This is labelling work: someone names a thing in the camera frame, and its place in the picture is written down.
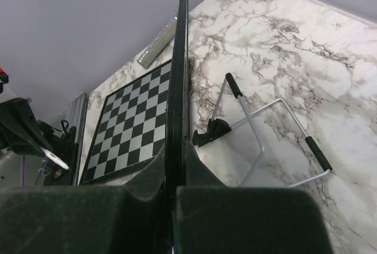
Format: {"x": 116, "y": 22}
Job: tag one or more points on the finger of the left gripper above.
{"x": 20, "y": 131}

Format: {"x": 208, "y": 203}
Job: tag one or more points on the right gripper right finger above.
{"x": 213, "y": 218}

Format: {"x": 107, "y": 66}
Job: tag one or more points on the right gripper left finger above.
{"x": 87, "y": 219}

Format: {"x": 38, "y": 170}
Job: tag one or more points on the white green marker pen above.
{"x": 50, "y": 155}

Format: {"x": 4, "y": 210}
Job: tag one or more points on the black framed whiteboard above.
{"x": 176, "y": 118}

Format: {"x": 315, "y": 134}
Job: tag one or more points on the black and white chessboard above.
{"x": 130, "y": 129}

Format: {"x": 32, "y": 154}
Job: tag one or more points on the glittery silver tube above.
{"x": 159, "y": 43}

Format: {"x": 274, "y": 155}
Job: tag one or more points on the aluminium frame rail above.
{"x": 75, "y": 115}

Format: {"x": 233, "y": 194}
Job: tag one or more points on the wire whiteboard stand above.
{"x": 217, "y": 128}

